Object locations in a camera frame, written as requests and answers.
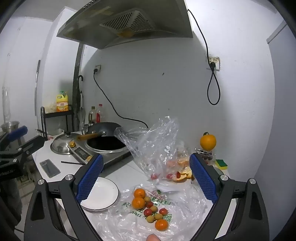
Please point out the yellow green sponge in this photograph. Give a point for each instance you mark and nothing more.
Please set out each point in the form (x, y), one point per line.
(220, 164)

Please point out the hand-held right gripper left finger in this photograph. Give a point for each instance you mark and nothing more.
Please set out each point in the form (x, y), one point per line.
(91, 178)

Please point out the tangerine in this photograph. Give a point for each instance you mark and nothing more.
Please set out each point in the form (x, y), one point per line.
(161, 224)
(139, 193)
(138, 202)

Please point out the person's right hand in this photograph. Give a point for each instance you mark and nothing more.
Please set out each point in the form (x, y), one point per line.
(152, 237)

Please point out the large orange with stem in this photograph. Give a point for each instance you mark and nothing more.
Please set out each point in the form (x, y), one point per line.
(208, 141)

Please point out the steel wok lid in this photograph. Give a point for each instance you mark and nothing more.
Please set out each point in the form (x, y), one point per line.
(60, 144)

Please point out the red cap bottle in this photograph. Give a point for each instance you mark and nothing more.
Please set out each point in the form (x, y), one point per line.
(98, 113)

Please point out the steel induction cooker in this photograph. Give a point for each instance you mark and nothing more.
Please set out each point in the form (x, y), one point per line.
(81, 153)

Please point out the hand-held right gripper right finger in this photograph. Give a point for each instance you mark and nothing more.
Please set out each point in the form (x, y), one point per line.
(203, 178)

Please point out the clear plastic bottle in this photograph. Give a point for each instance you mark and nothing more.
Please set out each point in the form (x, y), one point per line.
(6, 102)

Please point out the orange peel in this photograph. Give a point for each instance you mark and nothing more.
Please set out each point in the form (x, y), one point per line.
(185, 173)

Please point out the steel range hood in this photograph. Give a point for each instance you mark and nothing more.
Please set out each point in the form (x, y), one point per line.
(97, 27)

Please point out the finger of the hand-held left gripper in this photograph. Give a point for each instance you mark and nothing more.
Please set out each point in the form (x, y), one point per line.
(18, 132)
(32, 144)

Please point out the clear box of dark fruit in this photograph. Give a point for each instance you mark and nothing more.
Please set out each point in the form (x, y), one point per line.
(204, 154)

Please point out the dark vertical pipe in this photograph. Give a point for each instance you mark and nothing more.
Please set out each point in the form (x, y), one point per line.
(77, 69)

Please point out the grey smartphone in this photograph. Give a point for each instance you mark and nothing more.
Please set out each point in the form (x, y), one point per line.
(49, 168)

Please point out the black metal rack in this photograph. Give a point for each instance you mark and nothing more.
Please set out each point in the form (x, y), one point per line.
(42, 118)

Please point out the steel bowl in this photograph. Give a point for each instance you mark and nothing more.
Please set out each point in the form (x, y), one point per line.
(9, 126)

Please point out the black chopstick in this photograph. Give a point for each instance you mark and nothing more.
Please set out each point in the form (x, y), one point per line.
(72, 163)

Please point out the white plate with dark rim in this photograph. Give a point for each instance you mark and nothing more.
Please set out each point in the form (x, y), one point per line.
(104, 192)

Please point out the clear plastic bag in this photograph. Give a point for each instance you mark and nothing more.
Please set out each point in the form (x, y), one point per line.
(157, 143)

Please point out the green printed plastic bag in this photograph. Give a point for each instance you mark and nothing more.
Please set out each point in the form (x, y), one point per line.
(185, 215)

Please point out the white wall socket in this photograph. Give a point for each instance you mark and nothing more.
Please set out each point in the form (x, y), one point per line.
(216, 59)
(99, 67)

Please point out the yellow detergent bottle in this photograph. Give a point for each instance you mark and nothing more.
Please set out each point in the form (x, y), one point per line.
(62, 102)

